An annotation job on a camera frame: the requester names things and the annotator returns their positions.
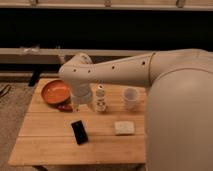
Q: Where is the dark red chili pepper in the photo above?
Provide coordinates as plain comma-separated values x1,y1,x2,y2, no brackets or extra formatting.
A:
57,104,73,112

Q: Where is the black smartphone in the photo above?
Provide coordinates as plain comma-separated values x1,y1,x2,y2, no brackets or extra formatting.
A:
71,120,88,145

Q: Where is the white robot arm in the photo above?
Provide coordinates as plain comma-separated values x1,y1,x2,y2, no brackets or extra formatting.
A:
59,49,213,171

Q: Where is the orange ceramic bowl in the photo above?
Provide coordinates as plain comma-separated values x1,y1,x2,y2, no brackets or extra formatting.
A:
41,80,70,105

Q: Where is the white ceramic cup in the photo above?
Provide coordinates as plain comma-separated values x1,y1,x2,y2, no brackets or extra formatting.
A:
122,87,139,110

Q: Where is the black cable on floor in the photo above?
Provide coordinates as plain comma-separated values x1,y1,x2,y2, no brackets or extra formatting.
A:
0,83,12,99

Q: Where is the small white bottle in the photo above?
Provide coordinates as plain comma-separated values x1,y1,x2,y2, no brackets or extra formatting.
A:
96,85,107,112

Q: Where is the black table leg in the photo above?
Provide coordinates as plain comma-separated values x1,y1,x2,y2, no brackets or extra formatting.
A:
28,67,42,87

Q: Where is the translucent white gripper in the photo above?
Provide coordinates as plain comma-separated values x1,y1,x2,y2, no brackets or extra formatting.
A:
71,92,92,111

